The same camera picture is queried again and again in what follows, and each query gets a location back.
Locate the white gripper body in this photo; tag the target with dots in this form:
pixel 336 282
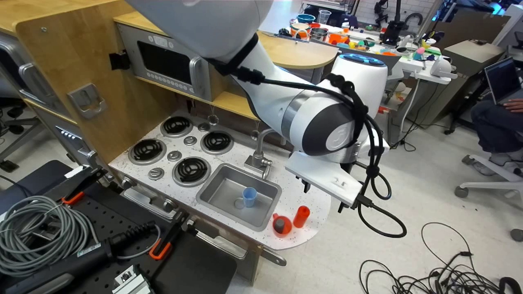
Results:
pixel 324 181

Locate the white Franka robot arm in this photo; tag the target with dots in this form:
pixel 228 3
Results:
pixel 218 16

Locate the orange cup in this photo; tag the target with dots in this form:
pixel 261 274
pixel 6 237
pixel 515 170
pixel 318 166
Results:
pixel 282 224

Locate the blue plastic cup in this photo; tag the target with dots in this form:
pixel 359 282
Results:
pixel 251 196

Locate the toy kitchen sink playset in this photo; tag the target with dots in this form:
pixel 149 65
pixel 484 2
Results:
pixel 316 222

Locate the grey toy faucet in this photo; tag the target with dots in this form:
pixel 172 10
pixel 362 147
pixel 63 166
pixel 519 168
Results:
pixel 259 157

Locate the grey toy sink basin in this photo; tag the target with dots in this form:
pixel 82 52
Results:
pixel 221 189

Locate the black coil stove burner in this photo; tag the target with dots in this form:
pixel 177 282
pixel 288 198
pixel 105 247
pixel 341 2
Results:
pixel 177 126
pixel 216 142
pixel 192 170
pixel 148 150

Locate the grey round stove knob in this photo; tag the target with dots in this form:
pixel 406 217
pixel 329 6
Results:
pixel 190 139
pixel 205 126
pixel 158 173
pixel 174 155

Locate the orange toy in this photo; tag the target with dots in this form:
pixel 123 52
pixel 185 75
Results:
pixel 337 37

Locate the white desk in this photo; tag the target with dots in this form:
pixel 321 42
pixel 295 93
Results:
pixel 414 65

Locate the grey office chair base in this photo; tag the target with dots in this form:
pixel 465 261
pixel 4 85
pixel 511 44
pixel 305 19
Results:
pixel 491 184

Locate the black and orange clamp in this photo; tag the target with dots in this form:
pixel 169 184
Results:
pixel 164 243
pixel 74 198

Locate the blue bowl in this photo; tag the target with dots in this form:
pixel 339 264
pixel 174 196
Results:
pixel 306 18

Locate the white kettle-shaped object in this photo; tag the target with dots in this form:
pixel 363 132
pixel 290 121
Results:
pixel 442 67

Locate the grey toy microwave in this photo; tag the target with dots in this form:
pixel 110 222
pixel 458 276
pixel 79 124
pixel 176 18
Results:
pixel 164 62

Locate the flat brown cardboard box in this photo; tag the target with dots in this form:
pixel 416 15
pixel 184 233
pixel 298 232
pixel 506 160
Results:
pixel 475 51

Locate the open laptop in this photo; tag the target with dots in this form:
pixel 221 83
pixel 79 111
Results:
pixel 502 78

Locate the black microwave hinge block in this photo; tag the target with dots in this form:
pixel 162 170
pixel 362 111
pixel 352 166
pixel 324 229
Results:
pixel 120 60

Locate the grey latch plate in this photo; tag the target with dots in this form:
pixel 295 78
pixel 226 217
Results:
pixel 86 100

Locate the silver metal bracket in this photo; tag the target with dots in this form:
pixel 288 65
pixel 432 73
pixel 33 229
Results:
pixel 130 279

